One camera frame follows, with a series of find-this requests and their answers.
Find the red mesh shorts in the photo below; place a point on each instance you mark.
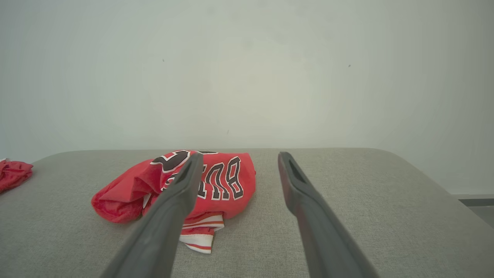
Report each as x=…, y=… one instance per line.
x=13, y=173

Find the dark baseboard strip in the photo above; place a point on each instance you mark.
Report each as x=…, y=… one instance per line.
x=478, y=202

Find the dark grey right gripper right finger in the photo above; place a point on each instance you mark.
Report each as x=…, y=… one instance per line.
x=324, y=239

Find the red jersey with white sleeves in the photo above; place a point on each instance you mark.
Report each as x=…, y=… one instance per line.
x=231, y=206

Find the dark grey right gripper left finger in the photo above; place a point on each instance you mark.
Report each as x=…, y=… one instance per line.
x=162, y=231

